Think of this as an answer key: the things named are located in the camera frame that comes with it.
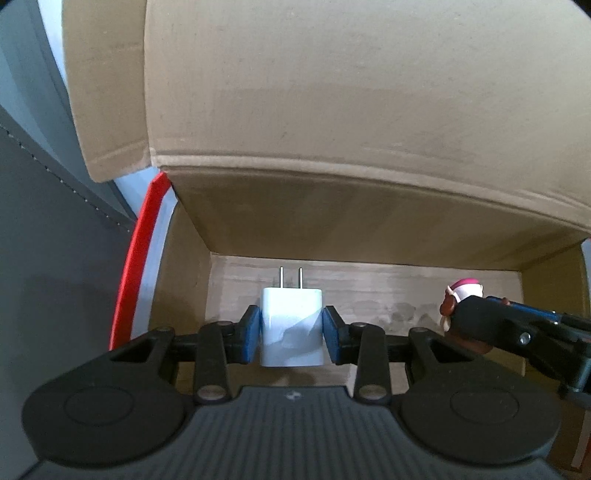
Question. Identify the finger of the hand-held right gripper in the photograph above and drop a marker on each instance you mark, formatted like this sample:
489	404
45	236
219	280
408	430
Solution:
531	311
498	323

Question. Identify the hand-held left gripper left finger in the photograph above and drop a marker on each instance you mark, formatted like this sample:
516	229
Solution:
251	333

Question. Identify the red cardboard box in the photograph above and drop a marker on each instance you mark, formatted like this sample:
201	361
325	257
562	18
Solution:
346	115

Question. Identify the brown figurine toy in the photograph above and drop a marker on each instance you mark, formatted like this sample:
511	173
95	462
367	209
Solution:
466	287

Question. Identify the white charger plug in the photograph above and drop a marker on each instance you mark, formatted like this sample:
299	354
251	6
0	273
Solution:
291	323

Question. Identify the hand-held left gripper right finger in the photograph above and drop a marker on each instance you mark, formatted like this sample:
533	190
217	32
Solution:
332	334

